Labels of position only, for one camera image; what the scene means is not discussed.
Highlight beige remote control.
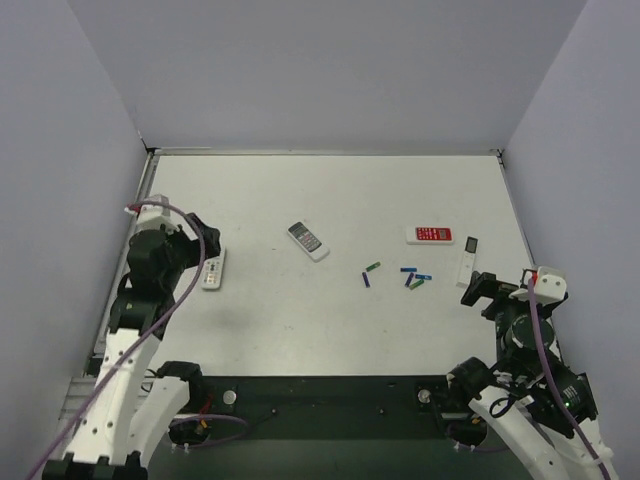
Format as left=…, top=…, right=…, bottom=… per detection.
left=200, top=247, right=226, bottom=291

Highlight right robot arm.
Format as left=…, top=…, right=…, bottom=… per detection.
left=446, top=267, right=618, bottom=479

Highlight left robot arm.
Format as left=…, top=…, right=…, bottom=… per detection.
left=37, top=203, right=221, bottom=479

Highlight slim white remote control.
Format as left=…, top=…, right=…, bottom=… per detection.
left=456, top=236, right=478, bottom=288

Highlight red white remote control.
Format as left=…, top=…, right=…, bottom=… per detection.
left=406, top=226, right=454, bottom=245

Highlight grey white remote control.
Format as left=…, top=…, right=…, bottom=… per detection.
left=287, top=222, right=330, bottom=263

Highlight green red battery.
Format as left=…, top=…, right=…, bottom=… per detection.
left=365, top=262, right=381, bottom=272

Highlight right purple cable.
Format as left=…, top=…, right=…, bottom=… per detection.
left=527, top=279, right=614, bottom=480

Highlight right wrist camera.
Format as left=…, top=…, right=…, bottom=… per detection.
left=521, top=266, right=567, bottom=305

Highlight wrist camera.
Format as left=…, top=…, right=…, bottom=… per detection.
left=125, top=194, right=176, bottom=233
left=521, top=266, right=567, bottom=305

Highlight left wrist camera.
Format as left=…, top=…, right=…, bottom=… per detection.
left=125, top=194, right=176, bottom=233

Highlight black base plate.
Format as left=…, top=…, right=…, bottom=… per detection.
left=182, top=375, right=487, bottom=444

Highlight aluminium frame rail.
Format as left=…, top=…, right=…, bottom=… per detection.
left=59, top=377, right=154, bottom=421

